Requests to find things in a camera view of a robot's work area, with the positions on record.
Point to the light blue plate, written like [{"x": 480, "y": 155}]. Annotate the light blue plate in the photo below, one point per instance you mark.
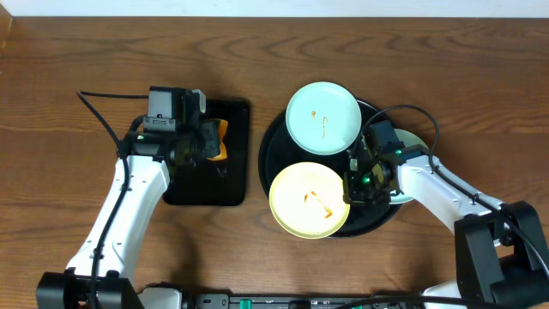
[
  {"x": 409, "y": 139},
  {"x": 323, "y": 118}
]

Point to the light blue plate top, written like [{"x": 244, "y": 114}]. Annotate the light blue plate top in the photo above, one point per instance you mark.
[{"x": 323, "y": 118}]

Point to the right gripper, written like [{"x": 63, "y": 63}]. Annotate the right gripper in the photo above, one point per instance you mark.
[{"x": 352, "y": 193}]

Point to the black round tray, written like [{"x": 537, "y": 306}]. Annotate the black round tray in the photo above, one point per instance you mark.
[{"x": 278, "y": 151}]

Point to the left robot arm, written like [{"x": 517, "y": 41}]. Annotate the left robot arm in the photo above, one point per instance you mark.
[{"x": 170, "y": 135}]

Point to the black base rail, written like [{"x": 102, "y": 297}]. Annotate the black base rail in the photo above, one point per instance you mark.
[{"x": 300, "y": 301}]

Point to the black rectangular tray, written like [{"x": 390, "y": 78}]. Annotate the black rectangular tray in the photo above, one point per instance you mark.
[{"x": 217, "y": 183}]

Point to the orange green scrub sponge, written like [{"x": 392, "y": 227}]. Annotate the orange green scrub sponge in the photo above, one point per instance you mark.
[{"x": 221, "y": 126}]

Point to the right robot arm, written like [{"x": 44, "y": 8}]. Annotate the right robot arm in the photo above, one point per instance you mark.
[{"x": 501, "y": 254}]

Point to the yellow plate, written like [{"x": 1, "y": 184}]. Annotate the yellow plate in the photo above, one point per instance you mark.
[{"x": 306, "y": 199}]

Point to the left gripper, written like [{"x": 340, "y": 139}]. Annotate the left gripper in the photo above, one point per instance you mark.
[{"x": 201, "y": 157}]

